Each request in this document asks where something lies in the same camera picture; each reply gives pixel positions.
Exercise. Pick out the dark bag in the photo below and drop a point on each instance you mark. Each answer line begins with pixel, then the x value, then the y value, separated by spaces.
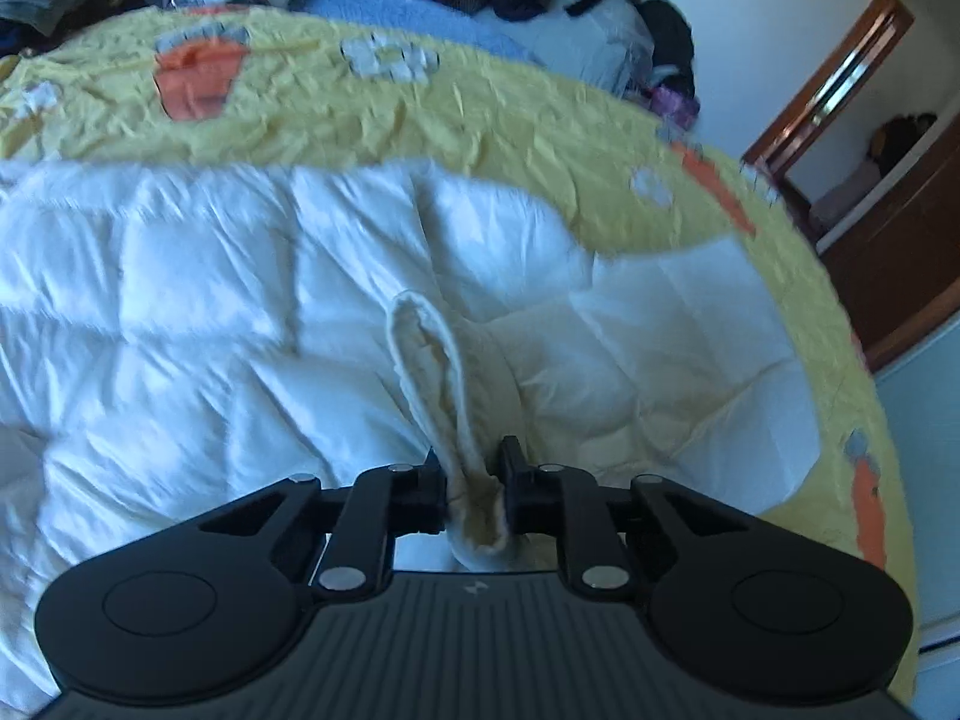
pixel 904 139

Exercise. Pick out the yellow printed bedsheet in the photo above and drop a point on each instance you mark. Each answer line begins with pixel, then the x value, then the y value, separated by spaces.
pixel 480 112

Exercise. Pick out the light blue blanket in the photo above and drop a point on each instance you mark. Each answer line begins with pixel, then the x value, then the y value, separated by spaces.
pixel 390 0

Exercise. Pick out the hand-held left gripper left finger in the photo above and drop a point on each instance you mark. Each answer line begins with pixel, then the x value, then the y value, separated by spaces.
pixel 426 496

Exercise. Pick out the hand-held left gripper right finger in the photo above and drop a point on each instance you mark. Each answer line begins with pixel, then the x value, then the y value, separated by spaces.
pixel 517 495

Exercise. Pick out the white plastic bag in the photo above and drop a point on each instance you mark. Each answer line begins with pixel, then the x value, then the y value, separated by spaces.
pixel 592 37

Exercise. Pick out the white quilted jacket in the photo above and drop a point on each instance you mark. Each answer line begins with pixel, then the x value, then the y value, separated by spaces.
pixel 225 315

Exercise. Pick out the brown wooden door frame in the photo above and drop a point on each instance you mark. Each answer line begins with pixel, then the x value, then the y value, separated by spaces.
pixel 900 240

